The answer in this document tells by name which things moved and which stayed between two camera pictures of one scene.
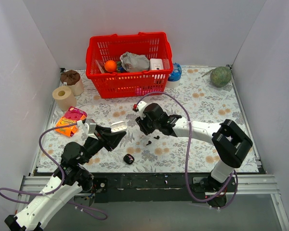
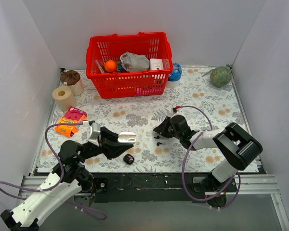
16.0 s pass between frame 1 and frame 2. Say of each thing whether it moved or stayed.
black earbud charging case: stayed
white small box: stayed
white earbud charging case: moved
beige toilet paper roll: stayed
